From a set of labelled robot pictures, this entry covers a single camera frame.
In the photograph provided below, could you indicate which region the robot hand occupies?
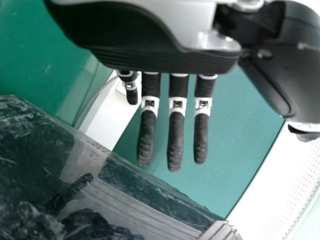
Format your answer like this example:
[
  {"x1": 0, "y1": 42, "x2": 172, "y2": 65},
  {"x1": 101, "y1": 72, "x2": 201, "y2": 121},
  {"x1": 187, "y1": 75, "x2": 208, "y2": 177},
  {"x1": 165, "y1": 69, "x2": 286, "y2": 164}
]
[{"x1": 44, "y1": 0, "x2": 320, "y2": 173}]

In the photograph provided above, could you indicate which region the white perforated cable duct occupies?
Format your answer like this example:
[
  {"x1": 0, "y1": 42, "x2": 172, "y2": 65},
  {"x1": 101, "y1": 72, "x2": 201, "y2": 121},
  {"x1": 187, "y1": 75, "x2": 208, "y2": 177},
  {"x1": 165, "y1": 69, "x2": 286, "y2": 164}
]
[{"x1": 226, "y1": 122, "x2": 320, "y2": 240}]

